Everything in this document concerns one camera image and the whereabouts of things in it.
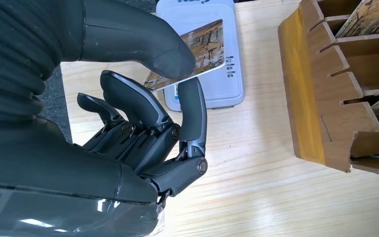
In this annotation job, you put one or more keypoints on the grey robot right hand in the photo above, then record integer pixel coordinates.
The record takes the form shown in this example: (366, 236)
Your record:
(45, 163)

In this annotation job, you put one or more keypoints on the white card reader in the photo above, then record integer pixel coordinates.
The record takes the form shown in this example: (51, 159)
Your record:
(235, 85)

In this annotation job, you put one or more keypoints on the wooden card organizer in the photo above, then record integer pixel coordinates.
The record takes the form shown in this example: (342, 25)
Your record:
(307, 98)

